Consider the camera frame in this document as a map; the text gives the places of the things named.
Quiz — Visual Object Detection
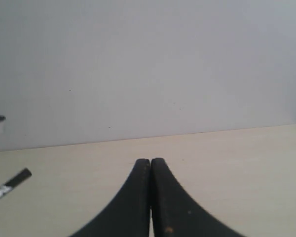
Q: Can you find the black and white marker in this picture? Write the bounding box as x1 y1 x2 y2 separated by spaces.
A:
0 168 32 199

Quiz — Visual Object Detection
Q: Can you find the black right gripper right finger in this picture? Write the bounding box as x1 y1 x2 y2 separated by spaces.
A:
150 158 242 237

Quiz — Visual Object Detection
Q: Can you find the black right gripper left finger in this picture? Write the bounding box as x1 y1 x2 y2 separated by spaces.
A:
72 158 150 237

